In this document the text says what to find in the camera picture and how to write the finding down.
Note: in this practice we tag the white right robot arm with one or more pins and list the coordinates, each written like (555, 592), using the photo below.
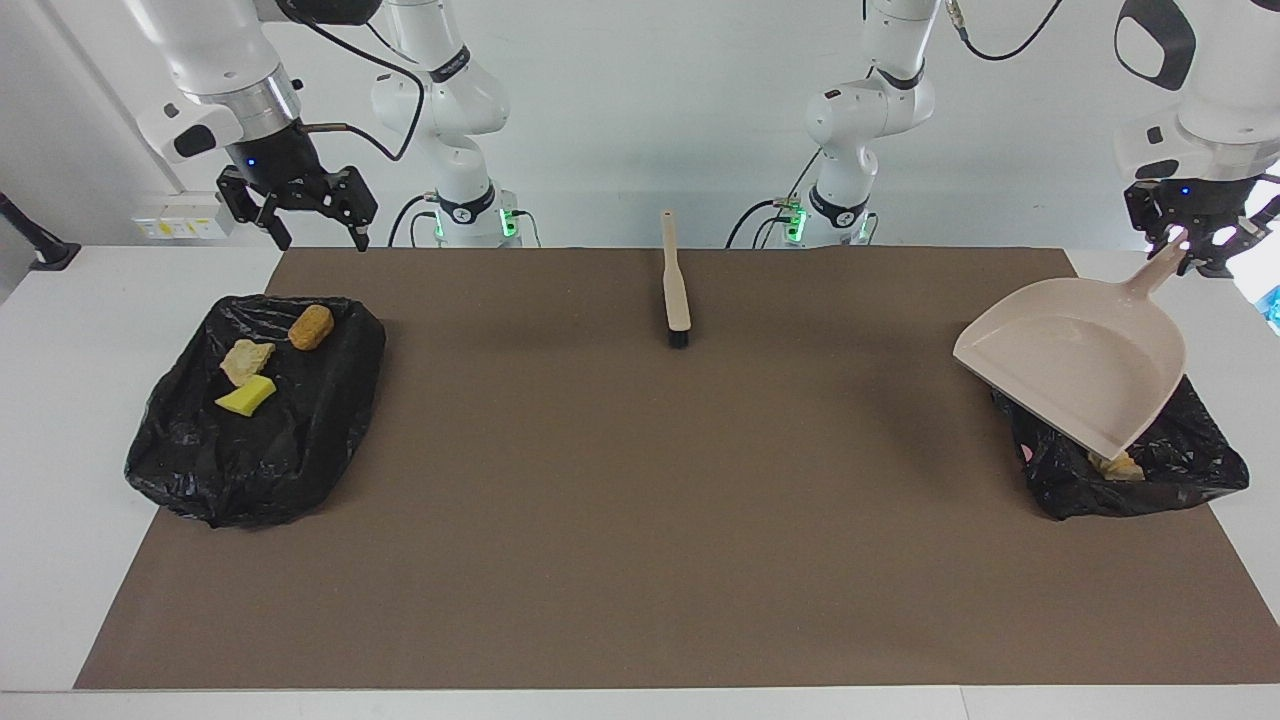
(215, 60)

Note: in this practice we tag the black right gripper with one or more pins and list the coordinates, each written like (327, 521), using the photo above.
(285, 170)

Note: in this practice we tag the small curved yellow sponge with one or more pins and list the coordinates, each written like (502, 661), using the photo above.
(245, 398)

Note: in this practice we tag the black clamp stand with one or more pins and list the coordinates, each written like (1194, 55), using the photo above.
(50, 252)

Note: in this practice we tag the black bag lined bin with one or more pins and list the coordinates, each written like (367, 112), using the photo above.
(300, 440)

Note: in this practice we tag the beige plastic dustpan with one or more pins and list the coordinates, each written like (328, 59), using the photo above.
(1070, 360)

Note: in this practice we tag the rounded beige foam chunk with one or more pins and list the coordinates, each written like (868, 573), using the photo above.
(1118, 468)

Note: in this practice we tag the large brown table mat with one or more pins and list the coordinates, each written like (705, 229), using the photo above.
(600, 550)

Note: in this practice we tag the grey-beige foam rock chunk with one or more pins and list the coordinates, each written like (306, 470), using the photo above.
(245, 360)

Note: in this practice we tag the white wall socket box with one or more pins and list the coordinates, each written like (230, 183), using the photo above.
(185, 215)

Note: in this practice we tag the brown cork piece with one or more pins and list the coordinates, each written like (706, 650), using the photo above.
(311, 327)

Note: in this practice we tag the beige hand brush black bristles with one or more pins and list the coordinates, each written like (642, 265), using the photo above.
(676, 290)

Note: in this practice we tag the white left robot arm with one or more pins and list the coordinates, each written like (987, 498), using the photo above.
(1220, 90)

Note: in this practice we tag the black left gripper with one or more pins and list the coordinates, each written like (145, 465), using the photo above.
(1195, 200)

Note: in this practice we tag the small blue object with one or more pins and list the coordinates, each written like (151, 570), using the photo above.
(1273, 305)

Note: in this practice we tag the black bag bin pink spot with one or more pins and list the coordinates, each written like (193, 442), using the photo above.
(1190, 470)

